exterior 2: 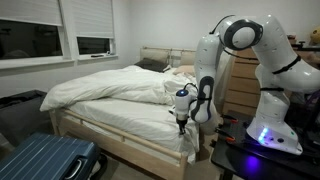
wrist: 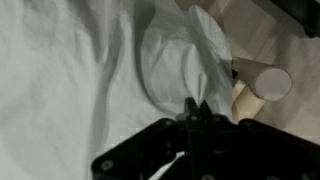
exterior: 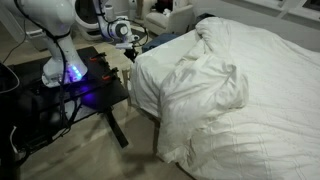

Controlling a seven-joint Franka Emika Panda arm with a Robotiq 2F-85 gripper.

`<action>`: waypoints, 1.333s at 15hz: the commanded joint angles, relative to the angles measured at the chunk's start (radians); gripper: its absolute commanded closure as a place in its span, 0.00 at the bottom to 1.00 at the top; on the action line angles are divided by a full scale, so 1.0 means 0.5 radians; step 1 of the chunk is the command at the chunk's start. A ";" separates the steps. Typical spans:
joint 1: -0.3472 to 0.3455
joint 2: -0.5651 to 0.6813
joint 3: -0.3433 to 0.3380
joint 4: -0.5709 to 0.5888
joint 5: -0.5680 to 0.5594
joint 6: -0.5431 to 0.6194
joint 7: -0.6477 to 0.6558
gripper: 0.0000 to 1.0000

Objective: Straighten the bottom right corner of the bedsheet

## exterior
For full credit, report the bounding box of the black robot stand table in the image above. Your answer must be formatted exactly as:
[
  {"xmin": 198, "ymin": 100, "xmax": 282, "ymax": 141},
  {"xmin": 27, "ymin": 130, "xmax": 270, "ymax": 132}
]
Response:
[{"xmin": 5, "ymin": 45, "xmax": 132, "ymax": 150}]

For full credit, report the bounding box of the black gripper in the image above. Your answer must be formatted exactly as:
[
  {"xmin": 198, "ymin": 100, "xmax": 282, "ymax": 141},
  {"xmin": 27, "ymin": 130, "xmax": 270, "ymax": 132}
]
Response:
[{"xmin": 124, "ymin": 45, "xmax": 140, "ymax": 63}]

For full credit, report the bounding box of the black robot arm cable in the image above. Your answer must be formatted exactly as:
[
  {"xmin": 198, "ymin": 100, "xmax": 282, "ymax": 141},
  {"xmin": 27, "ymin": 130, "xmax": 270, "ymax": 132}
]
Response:
[{"xmin": 12, "ymin": 0, "xmax": 83, "ymax": 134}]

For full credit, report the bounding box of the white floor cable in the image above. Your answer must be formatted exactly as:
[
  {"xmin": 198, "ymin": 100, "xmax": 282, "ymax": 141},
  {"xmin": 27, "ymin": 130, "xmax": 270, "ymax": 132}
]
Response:
[{"xmin": 9, "ymin": 125, "xmax": 20, "ymax": 155}]

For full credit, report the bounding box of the white duvet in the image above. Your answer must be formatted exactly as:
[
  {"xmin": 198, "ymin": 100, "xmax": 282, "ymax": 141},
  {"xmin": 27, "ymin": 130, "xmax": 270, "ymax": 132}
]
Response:
[{"xmin": 155, "ymin": 16, "xmax": 320, "ymax": 180}]

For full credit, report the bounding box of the orange handled bar clamp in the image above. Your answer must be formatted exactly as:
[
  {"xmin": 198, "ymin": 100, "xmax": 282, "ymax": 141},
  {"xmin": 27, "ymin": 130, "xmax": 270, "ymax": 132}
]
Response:
[
  {"xmin": 88, "ymin": 51, "xmax": 108, "ymax": 63},
  {"xmin": 100, "ymin": 66, "xmax": 120, "ymax": 82}
]

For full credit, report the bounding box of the light wooden bed frame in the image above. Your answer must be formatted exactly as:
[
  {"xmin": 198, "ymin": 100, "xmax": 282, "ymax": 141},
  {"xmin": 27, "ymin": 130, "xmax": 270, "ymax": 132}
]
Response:
[{"xmin": 120, "ymin": 67, "xmax": 162, "ymax": 156}]

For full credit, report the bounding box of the white bedsheet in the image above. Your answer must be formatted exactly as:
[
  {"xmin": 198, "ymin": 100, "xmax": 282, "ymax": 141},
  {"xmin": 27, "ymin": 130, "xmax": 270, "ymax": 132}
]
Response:
[{"xmin": 127, "ymin": 29, "xmax": 202, "ymax": 118}]

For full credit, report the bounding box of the white armchair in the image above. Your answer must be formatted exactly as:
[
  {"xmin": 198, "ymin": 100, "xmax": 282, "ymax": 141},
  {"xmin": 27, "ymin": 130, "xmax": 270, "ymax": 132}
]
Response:
[{"xmin": 144, "ymin": 2, "xmax": 196, "ymax": 35}]

